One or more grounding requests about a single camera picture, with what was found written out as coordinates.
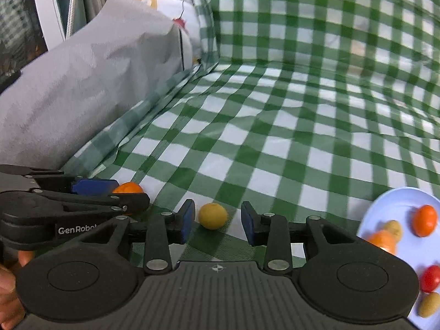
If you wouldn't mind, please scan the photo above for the small orange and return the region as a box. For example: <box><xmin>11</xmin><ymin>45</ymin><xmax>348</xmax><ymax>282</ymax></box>
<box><xmin>412</xmin><ymin>205</ymin><xmax>438</xmax><ymax>238</ymax></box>
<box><xmin>112</xmin><ymin>182</ymin><xmax>145</xmax><ymax>195</ymax></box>

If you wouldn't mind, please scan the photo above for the small yellow loquat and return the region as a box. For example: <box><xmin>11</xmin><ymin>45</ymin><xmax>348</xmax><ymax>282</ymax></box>
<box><xmin>417</xmin><ymin>292</ymin><xmax>440</xmax><ymax>318</ymax></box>
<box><xmin>199</xmin><ymin>203</ymin><xmax>228</xmax><ymax>230</ymax></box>
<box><xmin>382</xmin><ymin>220</ymin><xmax>403</xmax><ymax>243</ymax></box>

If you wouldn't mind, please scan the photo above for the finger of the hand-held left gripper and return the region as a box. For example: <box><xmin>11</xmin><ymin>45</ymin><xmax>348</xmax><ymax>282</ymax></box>
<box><xmin>26</xmin><ymin>175</ymin><xmax>119</xmax><ymax>196</ymax></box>
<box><xmin>39</xmin><ymin>191</ymin><xmax>151</xmax><ymax>216</ymax></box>

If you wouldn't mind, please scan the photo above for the large orange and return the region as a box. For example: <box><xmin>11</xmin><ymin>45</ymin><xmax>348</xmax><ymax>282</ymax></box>
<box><xmin>365</xmin><ymin>230</ymin><xmax>397</xmax><ymax>255</ymax></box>

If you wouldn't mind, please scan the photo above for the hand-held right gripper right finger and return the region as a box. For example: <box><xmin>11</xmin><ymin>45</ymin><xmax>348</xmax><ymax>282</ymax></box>
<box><xmin>241</xmin><ymin>201</ymin><xmax>360</xmax><ymax>276</ymax></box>

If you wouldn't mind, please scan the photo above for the person's left hand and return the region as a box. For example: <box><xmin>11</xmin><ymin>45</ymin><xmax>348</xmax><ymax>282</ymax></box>
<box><xmin>0</xmin><ymin>250</ymin><xmax>35</xmax><ymax>324</ymax></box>

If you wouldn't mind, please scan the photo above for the metal pole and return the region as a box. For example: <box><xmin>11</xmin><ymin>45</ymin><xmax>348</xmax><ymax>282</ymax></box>
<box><xmin>66</xmin><ymin>0</ymin><xmax>82</xmax><ymax>38</ymax></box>

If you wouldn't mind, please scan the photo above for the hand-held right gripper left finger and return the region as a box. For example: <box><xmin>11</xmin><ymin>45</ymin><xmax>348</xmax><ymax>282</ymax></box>
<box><xmin>82</xmin><ymin>199</ymin><xmax>196</xmax><ymax>276</ymax></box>

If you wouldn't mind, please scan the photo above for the green checked cloth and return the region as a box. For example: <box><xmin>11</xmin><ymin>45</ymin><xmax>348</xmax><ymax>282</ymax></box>
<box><xmin>64</xmin><ymin>0</ymin><xmax>440</xmax><ymax>272</ymax></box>

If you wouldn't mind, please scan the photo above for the white printed pillow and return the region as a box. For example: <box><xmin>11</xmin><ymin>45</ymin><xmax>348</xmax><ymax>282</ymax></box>
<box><xmin>129</xmin><ymin>0</ymin><xmax>202</xmax><ymax>73</ymax></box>

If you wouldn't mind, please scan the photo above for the red tomato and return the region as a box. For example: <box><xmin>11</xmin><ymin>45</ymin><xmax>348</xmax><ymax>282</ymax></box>
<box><xmin>420</xmin><ymin>265</ymin><xmax>440</xmax><ymax>293</ymax></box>

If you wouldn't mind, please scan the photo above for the grey paper bag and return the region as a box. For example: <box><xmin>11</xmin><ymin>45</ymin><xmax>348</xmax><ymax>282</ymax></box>
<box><xmin>0</xmin><ymin>0</ymin><xmax>188</xmax><ymax>172</ymax></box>

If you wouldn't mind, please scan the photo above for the white curved frame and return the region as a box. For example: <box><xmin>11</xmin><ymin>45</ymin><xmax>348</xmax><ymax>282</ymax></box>
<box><xmin>30</xmin><ymin>0</ymin><xmax>67</xmax><ymax>42</ymax></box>

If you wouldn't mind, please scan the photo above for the light blue plate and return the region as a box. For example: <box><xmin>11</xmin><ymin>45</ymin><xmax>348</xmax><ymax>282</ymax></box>
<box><xmin>356</xmin><ymin>186</ymin><xmax>440</xmax><ymax>329</ymax></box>

